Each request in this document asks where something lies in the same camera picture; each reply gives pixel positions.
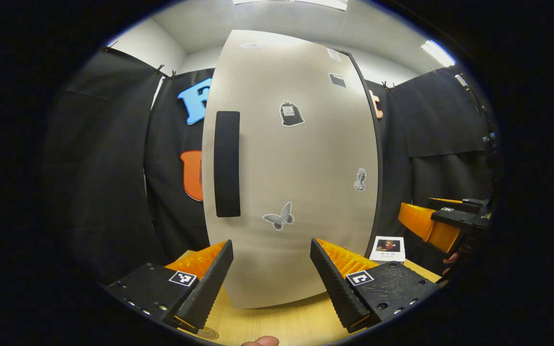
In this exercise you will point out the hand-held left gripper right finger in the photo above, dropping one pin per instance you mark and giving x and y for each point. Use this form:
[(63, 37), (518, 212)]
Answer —
[(334, 288)]

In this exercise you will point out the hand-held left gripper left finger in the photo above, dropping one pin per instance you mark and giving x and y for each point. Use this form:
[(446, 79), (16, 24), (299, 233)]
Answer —
[(209, 288)]

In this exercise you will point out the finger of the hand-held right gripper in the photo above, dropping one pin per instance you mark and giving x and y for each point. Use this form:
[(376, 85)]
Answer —
[(464, 218), (469, 205)]

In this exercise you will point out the round brown coaster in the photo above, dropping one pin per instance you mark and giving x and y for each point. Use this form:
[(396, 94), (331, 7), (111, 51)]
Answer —
[(208, 333)]

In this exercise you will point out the beige cabinet door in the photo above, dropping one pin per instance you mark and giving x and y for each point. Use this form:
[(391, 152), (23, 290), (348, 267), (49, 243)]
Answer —
[(306, 154)]

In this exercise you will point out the white portrait card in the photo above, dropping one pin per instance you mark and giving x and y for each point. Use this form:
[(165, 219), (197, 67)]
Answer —
[(387, 249)]

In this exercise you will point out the small ceiling light panel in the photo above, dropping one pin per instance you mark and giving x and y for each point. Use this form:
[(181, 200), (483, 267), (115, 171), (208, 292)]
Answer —
[(438, 53)]

